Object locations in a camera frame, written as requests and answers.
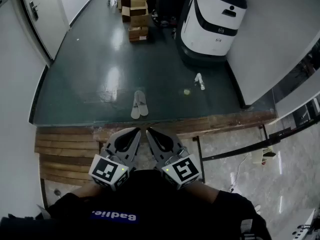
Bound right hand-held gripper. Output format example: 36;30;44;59
145;127;202;191

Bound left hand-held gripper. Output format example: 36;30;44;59
88;126;143;193

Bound person's left forearm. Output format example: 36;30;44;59
72;181;111;200

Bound person's right forearm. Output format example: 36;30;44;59
183;180;222;205

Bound person's black shirt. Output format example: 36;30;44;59
46;168;273;240

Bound wooden slat steps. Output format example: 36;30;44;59
34;126;106;186

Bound wooden platform edge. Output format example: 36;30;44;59
92;109;278;145

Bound white plastic pipe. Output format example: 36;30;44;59
194;72;206;91

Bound black bag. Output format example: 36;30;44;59
0;215;52;240

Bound white and black service robot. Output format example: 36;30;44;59
175;0;248;67

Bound open cardboard box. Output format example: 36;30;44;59
121;0;151;23

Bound white door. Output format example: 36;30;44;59
17;0;72;61

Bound white cable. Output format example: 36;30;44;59
229;152;252;194

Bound black metal railing frame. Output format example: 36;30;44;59
192;118;320;185

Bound silver door handle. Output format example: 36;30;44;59
28;0;40;22

